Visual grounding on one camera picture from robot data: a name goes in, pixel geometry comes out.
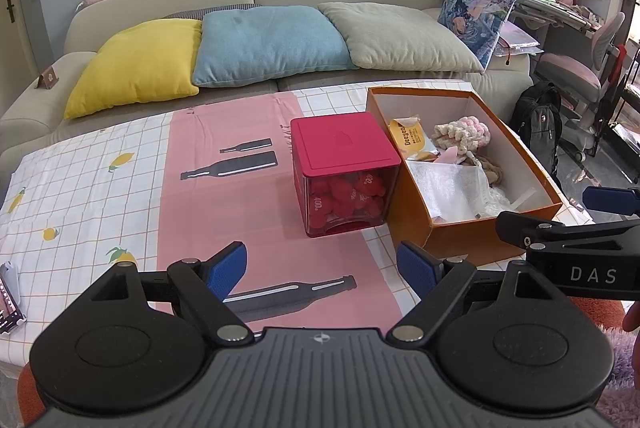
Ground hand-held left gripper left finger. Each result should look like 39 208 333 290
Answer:
82 242 255 348

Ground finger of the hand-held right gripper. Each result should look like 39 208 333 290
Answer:
496 211 640 251
582 186 640 218

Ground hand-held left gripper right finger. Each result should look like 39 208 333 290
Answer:
387 242 556 346

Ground orange cardboard box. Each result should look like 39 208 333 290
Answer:
366 87 563 268

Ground brown knitted cloth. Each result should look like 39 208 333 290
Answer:
460 150 506 186

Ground white translucent plastic bag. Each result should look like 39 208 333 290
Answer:
406 160 488 225

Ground pink and white knitted piece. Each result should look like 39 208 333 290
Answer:
432 115 493 155

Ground yellow snack packet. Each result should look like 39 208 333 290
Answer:
389 118 441 161

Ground person's right hand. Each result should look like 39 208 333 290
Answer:
625 305 640 374

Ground black metal rack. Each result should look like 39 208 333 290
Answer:
600 43 640 184

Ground black backpack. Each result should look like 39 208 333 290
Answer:
509 80 563 176

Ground purple fuzzy robe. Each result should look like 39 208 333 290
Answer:
597 323 640 428

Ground pink office chair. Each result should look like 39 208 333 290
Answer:
535 12 628 161

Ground red lidded clear box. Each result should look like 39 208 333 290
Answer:
290 112 402 239

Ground clear plastic folders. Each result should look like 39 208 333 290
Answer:
495 23 543 59

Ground anime printed pillow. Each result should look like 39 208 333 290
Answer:
437 0 520 71

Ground smartphone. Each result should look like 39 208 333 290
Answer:
0 260 26 336

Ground grey-green pillow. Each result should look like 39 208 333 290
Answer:
318 2 485 74

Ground yellow pillow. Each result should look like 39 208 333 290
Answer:
64 19 203 120

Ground blue pillow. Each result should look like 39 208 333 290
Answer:
192 6 358 88

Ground orange fuzzy cushion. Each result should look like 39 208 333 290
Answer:
17 365 48 428

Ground grey striped cloth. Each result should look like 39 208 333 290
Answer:
162 4 261 20

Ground small brown stand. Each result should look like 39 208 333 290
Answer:
37 65 61 90

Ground cream door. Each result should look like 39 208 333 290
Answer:
0 0 23 104

